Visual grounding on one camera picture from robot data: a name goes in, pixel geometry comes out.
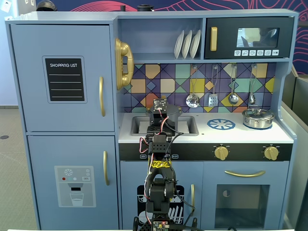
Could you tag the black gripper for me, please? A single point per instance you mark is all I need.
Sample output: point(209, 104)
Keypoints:
point(156, 117)

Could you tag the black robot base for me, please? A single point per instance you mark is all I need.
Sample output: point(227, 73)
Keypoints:
point(144, 226)

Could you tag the steel pot lid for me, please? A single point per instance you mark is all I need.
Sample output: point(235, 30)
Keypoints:
point(258, 112)

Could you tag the gray pot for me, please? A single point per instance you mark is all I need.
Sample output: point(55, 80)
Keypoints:
point(174, 122)

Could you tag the gray sink basin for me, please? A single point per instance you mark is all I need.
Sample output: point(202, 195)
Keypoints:
point(136, 125)

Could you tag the steel skimmer spoon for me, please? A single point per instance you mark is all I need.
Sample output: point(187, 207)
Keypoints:
point(192, 101)

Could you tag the steel slotted spatula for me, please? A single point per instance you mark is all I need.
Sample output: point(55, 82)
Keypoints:
point(213, 100)

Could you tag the gold stove knob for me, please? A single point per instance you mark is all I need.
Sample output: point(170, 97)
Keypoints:
point(271, 152)
point(221, 152)

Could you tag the blue oven door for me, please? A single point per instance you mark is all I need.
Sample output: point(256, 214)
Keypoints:
point(209, 173)

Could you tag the white plate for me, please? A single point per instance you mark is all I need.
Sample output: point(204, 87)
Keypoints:
point(195, 43)
point(186, 45)
point(178, 47)

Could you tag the gold toy telephone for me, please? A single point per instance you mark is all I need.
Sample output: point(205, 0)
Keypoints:
point(125, 50)

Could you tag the steel ladle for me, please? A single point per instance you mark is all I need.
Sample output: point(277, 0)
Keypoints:
point(233, 98)

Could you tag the small steel spoon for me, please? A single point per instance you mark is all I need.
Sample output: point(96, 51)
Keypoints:
point(252, 98)

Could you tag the steel pot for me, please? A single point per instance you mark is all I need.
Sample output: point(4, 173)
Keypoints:
point(257, 124)

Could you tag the black shopping list board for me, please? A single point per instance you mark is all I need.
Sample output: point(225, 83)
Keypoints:
point(65, 81)

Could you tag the green controller board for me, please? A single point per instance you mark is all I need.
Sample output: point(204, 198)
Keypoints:
point(160, 226)

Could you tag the black microwave door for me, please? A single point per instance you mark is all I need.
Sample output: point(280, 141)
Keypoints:
point(226, 36)

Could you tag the wide black cylinder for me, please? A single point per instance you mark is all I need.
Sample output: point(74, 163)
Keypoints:
point(145, 8)

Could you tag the small black cylinder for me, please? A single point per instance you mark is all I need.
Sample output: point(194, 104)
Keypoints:
point(123, 8)

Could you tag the blue freezer door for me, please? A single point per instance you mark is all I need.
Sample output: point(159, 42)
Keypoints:
point(43, 149)

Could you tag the blue toy kitchen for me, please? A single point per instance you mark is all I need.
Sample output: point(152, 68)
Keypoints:
point(72, 16)

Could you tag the blue fridge door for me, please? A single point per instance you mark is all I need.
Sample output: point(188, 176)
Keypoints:
point(29, 72)

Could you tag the gray partition box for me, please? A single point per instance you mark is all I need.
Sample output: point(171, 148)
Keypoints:
point(299, 96)

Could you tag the round floor cover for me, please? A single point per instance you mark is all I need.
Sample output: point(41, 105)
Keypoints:
point(4, 137)

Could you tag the black rounded object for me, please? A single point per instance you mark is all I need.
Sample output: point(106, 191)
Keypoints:
point(45, 6)

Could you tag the white paper tag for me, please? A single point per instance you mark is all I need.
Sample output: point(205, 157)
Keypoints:
point(6, 6)

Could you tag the small wrist camera board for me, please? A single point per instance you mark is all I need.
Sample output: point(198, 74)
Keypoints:
point(160, 105)

